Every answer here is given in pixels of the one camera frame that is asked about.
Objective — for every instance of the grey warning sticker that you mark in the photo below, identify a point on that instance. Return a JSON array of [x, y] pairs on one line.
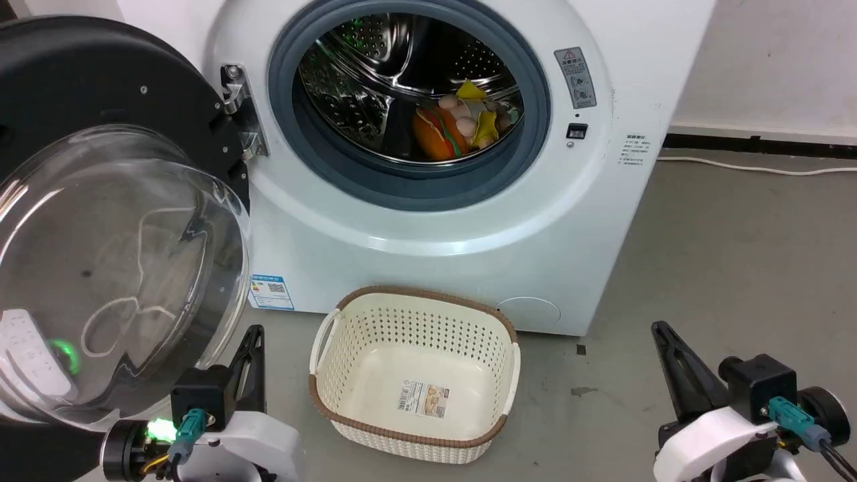
[[576, 77]]

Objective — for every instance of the small printed text sticker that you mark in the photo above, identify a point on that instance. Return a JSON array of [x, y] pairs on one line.
[[636, 148]]

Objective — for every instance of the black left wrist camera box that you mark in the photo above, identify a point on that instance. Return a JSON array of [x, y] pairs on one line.
[[201, 395]]

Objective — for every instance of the white front-load washing machine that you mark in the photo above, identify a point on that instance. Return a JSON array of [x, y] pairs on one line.
[[402, 268]]

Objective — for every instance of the paper product label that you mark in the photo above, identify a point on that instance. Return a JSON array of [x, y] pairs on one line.
[[424, 399]]

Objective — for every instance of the orange plush burger toy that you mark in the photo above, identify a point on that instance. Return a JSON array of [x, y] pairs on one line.
[[435, 137]]

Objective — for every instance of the black washer door, glass bowl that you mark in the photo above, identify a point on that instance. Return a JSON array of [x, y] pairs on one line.
[[80, 73]]

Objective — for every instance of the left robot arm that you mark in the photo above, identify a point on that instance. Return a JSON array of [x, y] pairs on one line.
[[124, 450]]

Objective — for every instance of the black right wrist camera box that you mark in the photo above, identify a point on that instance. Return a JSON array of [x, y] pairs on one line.
[[760, 385]]

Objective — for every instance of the stainless steel washer drum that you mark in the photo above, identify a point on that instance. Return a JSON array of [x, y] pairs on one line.
[[375, 67]]

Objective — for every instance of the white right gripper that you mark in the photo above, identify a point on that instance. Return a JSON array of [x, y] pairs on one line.
[[710, 442]]

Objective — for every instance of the chrome door hinge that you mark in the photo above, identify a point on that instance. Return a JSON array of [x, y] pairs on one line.
[[236, 90]]

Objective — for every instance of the round white filter cover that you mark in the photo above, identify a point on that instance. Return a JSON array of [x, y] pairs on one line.
[[529, 314]]

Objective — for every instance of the black baseboard strip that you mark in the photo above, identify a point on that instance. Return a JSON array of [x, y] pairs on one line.
[[770, 146]]

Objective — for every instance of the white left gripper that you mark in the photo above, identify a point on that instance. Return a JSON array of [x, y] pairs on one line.
[[261, 445]]

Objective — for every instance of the cream plastic laundry basket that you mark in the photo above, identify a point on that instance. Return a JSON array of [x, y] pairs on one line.
[[348, 402]]

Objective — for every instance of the black door latch socket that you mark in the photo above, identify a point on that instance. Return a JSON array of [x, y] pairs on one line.
[[577, 130]]

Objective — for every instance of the blue energy label sticker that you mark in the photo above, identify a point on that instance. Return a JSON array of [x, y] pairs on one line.
[[271, 292]]

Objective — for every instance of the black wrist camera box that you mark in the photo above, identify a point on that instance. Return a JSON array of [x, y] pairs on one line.
[[760, 385], [201, 395]]

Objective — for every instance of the yellow and white plush doll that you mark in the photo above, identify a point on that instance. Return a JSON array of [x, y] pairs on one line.
[[483, 127]]

